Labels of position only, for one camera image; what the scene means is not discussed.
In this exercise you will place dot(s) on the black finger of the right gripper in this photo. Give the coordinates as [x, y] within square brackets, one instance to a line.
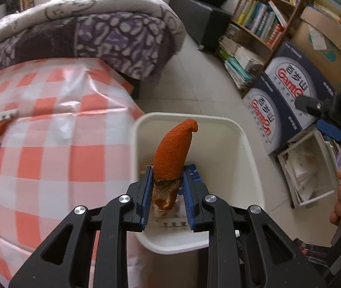
[328, 113]

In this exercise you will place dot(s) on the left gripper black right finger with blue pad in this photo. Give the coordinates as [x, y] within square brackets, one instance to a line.
[246, 247]

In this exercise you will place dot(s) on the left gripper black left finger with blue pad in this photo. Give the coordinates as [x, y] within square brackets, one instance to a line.
[89, 247]

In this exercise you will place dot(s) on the blue white carton box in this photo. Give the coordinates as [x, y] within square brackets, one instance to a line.
[194, 173]

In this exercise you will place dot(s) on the white plastic trash bin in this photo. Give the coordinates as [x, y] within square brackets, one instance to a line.
[222, 155]

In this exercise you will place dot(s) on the white tray of papers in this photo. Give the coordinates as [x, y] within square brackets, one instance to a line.
[310, 169]

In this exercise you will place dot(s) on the blue white cardboard box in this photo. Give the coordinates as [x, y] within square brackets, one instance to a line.
[294, 75]
[275, 122]

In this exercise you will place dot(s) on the brown cardboard box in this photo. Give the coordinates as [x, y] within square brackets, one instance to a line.
[319, 38]

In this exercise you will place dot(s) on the red white checkered cloth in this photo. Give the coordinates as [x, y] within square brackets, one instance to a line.
[69, 145]

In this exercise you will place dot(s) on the wooden bookshelf with books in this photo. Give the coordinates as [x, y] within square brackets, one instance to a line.
[255, 32]

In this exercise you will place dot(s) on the black cabinet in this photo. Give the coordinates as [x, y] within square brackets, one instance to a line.
[205, 23]

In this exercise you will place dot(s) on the purple white patterned quilt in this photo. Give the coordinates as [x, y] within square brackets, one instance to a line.
[134, 37]

